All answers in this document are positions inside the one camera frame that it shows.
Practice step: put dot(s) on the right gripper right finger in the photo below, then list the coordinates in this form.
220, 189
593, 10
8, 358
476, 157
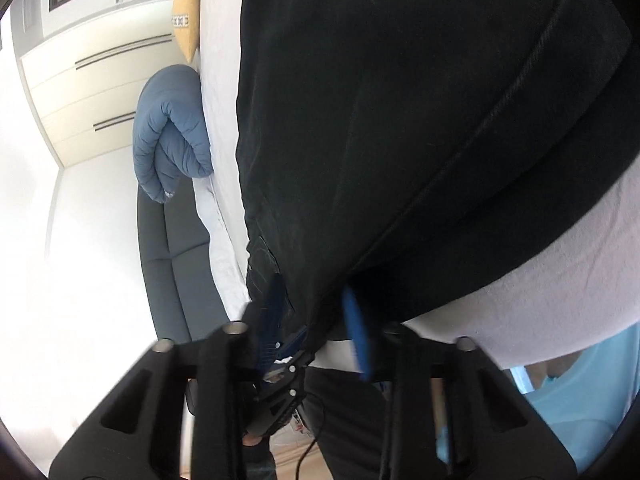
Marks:
358, 334

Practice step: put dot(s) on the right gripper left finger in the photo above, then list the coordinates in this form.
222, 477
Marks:
273, 332

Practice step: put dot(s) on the black denim pants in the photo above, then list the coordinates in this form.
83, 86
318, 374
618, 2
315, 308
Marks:
400, 150

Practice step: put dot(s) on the left hand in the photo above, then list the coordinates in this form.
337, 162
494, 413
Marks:
251, 440

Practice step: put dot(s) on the blue folded duvet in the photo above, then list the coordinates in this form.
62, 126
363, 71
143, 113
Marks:
170, 140

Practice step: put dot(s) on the white bed mattress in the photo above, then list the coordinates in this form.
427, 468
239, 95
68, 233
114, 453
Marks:
500, 259

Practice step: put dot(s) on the light blue shirt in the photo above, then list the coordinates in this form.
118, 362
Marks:
586, 405

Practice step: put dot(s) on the yellow cushion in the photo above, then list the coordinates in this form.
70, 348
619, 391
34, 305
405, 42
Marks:
185, 21

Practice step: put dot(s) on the white wardrobe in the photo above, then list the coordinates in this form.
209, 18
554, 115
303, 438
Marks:
83, 64

